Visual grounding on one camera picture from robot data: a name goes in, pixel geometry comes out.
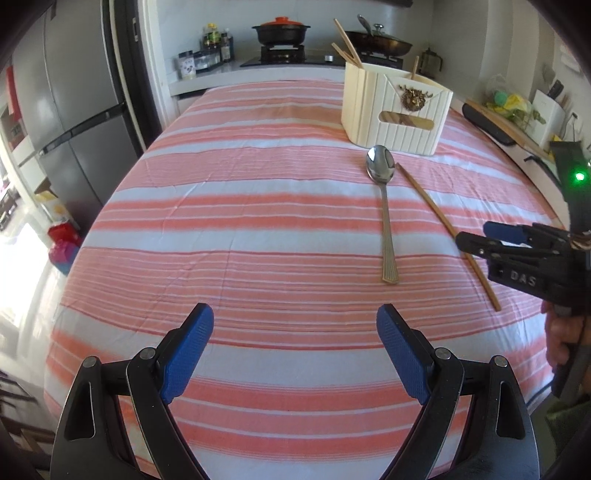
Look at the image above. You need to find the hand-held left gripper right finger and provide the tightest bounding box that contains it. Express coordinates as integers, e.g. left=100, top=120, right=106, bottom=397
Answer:
left=376, top=304, right=539, bottom=480

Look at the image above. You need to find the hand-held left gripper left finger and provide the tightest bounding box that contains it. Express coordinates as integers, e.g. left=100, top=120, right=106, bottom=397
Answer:
left=51, top=303, right=214, bottom=480

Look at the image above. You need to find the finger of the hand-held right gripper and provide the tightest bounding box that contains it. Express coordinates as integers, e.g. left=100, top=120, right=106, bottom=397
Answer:
left=456, top=232, right=555, bottom=260
left=484, top=222, right=573, bottom=244

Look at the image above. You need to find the long metal spoon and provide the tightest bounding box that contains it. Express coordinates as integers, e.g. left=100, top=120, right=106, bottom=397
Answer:
left=365, top=144, right=400, bottom=284

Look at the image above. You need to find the white ribbed utensil holder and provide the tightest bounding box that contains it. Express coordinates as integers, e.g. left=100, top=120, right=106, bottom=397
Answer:
left=341, top=61, right=454, bottom=155

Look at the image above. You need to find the person's right hand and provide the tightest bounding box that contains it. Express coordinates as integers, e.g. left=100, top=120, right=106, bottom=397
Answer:
left=544, top=314, right=578, bottom=370

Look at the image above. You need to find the wooden cutting board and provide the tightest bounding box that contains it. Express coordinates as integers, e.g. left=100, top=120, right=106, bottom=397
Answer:
left=466, top=99, right=555, bottom=162

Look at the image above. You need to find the black tray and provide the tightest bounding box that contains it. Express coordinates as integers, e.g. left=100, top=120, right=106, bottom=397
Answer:
left=462, top=102, right=515, bottom=146

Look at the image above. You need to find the white knife block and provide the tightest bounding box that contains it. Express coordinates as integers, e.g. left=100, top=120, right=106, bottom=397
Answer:
left=531, top=78, right=571, bottom=144

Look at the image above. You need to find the yellow green plastic bag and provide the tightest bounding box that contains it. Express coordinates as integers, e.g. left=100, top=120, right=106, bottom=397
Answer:
left=482, top=74, right=539, bottom=125

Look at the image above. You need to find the pink white striped cloth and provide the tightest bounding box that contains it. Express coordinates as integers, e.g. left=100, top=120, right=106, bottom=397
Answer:
left=44, top=79, right=561, bottom=480

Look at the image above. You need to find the red and pink container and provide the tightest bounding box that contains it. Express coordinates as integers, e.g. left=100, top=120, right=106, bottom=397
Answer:
left=46, top=222, right=84, bottom=275

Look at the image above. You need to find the glass mug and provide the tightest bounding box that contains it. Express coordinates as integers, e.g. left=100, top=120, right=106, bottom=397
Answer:
left=420, top=46, right=444, bottom=79

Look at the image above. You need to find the frying pan with glass lid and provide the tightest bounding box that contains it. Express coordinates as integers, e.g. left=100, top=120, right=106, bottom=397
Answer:
left=344, top=15, right=414, bottom=56

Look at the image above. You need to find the grey refrigerator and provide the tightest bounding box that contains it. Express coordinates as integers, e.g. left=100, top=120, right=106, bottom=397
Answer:
left=0, top=0, right=144, bottom=232

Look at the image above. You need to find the black gas cooktop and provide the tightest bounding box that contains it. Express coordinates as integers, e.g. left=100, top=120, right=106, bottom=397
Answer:
left=240, top=44, right=402, bottom=69

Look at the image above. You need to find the black pot with red lid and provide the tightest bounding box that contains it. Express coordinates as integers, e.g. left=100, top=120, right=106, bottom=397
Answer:
left=252, top=17, right=311, bottom=47

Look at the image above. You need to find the clear plastic container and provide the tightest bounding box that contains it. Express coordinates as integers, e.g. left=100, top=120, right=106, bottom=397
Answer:
left=194, top=50, right=222, bottom=75

